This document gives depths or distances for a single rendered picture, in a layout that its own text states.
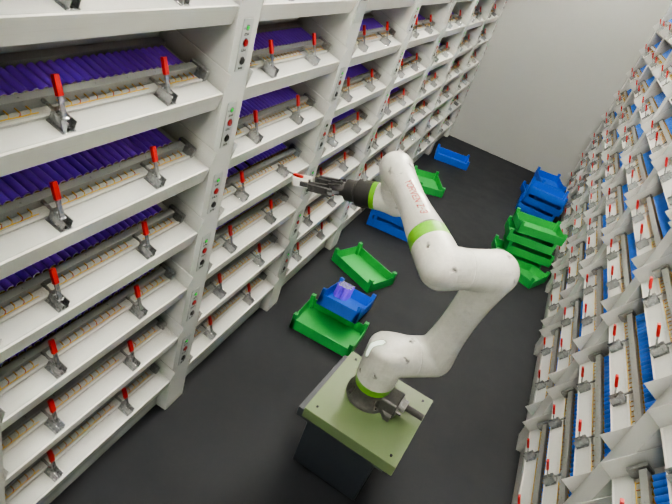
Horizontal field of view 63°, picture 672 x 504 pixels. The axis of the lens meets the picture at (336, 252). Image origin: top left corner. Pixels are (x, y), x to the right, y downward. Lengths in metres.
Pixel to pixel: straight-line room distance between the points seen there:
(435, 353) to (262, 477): 0.71
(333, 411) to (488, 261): 0.68
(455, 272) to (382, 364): 0.42
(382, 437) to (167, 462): 0.69
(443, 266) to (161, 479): 1.10
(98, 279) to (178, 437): 0.82
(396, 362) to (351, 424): 0.25
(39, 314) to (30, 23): 0.58
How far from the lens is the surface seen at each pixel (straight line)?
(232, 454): 1.99
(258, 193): 1.80
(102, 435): 1.80
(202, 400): 2.10
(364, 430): 1.75
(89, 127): 1.08
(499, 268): 1.46
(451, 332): 1.63
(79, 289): 1.31
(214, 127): 1.41
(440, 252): 1.38
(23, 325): 1.24
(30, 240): 1.11
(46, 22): 0.94
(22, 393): 1.38
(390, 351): 1.65
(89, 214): 1.19
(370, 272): 2.99
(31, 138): 1.01
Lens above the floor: 1.61
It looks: 32 degrees down
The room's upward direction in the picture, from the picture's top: 20 degrees clockwise
